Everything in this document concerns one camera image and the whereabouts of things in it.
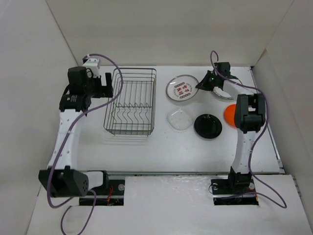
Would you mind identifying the white plate green rim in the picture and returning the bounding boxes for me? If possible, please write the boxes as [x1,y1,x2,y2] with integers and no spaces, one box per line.
[213,87,233,100]

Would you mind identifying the white plate red characters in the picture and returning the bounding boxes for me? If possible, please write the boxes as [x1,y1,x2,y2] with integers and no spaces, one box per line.
[166,74,199,102]

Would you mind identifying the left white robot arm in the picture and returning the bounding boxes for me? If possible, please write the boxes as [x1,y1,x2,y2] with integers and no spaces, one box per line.
[38,67,113,198]

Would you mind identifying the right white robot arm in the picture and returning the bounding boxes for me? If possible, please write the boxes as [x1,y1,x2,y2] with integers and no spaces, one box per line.
[196,62,266,196]

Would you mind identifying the orange plate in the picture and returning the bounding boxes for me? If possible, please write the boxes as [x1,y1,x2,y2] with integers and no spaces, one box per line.
[224,104,236,128]

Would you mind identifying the clear glass plate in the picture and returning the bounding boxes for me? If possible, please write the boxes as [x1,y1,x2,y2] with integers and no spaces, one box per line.
[166,108,194,131]

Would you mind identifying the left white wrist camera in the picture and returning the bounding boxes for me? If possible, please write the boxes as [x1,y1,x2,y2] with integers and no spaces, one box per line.
[83,57,100,77]

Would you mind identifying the grey wire dish rack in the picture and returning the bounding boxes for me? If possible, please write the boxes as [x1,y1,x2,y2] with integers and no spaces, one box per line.
[104,68,157,136]

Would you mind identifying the aluminium rail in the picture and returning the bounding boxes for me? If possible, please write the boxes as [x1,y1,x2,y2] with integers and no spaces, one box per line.
[82,168,286,176]

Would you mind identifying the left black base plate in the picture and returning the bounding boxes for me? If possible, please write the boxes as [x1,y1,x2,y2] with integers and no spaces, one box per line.
[92,176,125,206]

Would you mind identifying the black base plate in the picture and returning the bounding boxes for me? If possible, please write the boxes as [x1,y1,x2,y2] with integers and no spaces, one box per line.
[209,178,259,206]
[92,176,125,206]

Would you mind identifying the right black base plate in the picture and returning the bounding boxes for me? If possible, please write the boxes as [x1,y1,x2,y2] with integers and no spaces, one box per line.
[209,178,259,206]

